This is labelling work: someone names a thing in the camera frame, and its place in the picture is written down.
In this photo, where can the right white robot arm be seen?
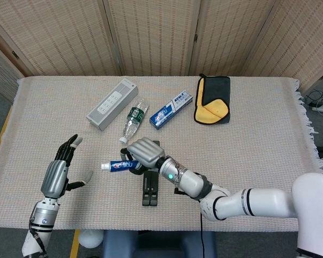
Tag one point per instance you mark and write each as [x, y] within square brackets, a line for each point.
[258, 201]

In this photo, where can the woven folding screen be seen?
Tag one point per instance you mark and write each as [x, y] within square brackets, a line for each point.
[150, 35]

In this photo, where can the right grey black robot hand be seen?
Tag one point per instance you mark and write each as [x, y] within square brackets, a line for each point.
[146, 151]

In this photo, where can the white round robot part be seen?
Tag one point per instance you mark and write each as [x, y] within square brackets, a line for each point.
[90, 238]

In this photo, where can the clear green-label water bottle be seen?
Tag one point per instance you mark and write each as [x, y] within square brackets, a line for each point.
[134, 118]

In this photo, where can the blue toothpaste carton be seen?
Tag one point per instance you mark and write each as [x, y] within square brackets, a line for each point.
[169, 110]

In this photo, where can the beige woven tablecloth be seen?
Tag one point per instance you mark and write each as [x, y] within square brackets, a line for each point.
[245, 147]

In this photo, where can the long grey cardboard box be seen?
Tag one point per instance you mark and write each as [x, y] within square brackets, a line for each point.
[110, 106]

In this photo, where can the black folded laptop stand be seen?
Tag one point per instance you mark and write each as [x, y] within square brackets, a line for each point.
[150, 188]

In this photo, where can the yellow grey microfibre cloth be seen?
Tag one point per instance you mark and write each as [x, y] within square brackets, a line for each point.
[216, 94]

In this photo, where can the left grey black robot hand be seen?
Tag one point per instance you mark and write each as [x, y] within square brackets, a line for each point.
[53, 177]

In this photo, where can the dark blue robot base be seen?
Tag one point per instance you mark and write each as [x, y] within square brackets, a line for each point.
[158, 244]

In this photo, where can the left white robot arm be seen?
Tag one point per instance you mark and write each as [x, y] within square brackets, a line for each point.
[41, 220]

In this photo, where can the blue white Crest toothpaste tube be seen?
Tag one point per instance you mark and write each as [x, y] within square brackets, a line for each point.
[118, 165]

